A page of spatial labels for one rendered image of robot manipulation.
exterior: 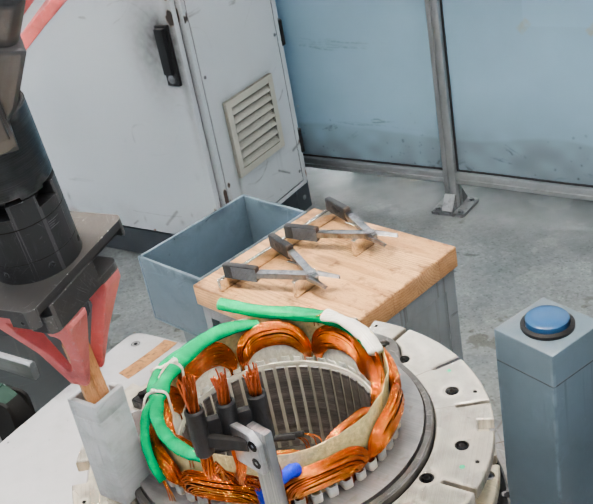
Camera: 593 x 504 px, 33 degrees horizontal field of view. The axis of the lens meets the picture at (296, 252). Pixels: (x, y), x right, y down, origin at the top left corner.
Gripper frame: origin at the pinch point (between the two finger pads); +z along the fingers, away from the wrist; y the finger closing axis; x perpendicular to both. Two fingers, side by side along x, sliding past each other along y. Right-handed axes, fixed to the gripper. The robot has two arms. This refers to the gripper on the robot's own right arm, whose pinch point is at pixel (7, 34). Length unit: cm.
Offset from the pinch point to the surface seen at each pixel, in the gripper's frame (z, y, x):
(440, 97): 21, -190, 159
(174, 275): 23.1, -10.9, 23.9
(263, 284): 18.8, -1.9, 30.0
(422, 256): 11.1, 2.9, 43.7
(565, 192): 35, -157, 193
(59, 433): 56, -30, 22
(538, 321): 11, 17, 49
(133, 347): 49, -45, 34
